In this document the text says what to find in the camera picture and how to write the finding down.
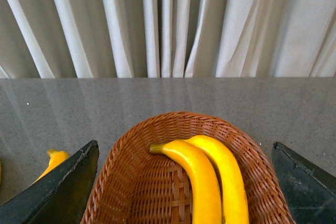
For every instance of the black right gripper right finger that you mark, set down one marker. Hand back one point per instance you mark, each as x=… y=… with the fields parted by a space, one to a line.
x=308 y=189

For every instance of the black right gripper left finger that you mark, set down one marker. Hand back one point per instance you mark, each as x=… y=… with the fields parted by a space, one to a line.
x=60 y=196

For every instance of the yellow banana brown tip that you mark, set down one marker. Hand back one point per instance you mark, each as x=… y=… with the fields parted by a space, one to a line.
x=56 y=157

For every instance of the right brown wicker basket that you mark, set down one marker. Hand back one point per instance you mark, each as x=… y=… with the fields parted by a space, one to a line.
x=135 y=186

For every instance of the yellow banana in basket rear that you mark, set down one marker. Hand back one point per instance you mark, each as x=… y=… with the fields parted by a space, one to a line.
x=233 y=194

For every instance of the yellow banana in basket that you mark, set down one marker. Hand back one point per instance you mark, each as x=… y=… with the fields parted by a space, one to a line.
x=233 y=194
x=207 y=204

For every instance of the yellow banana in basket front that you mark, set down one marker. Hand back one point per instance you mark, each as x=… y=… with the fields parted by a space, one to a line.
x=207 y=204

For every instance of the white pleated curtain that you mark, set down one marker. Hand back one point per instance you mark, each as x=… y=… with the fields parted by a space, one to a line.
x=167 y=38

